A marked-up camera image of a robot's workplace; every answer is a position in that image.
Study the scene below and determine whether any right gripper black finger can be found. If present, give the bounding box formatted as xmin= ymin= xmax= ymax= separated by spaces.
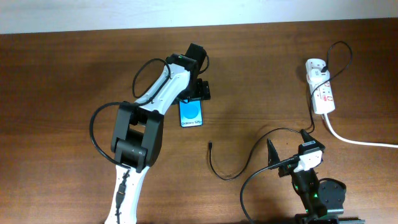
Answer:
xmin=300 ymin=129 xmax=315 ymax=144
xmin=267 ymin=138 xmax=280 ymax=168

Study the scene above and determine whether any blue Galaxy smartphone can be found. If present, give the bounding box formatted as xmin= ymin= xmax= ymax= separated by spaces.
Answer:
xmin=179 ymin=101 xmax=203 ymax=128

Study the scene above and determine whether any black charging cable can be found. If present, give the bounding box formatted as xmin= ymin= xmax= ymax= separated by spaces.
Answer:
xmin=208 ymin=40 xmax=353 ymax=182

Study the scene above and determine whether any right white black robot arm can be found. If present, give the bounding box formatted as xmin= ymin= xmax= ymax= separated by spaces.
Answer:
xmin=267 ymin=130 xmax=326 ymax=220

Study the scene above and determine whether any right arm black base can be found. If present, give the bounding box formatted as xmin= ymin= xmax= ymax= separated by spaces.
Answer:
xmin=292 ymin=178 xmax=366 ymax=224

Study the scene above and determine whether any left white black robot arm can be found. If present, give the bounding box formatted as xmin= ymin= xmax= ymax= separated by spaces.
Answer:
xmin=105 ymin=44 xmax=210 ymax=223

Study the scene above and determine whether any white charger plug adapter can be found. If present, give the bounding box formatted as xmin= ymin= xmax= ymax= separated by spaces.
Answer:
xmin=307 ymin=69 xmax=330 ymax=84

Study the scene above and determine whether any white power strip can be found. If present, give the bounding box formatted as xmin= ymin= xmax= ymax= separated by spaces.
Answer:
xmin=305 ymin=58 xmax=335 ymax=114

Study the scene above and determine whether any white power strip cord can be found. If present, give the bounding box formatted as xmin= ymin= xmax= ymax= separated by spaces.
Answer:
xmin=322 ymin=113 xmax=398 ymax=149

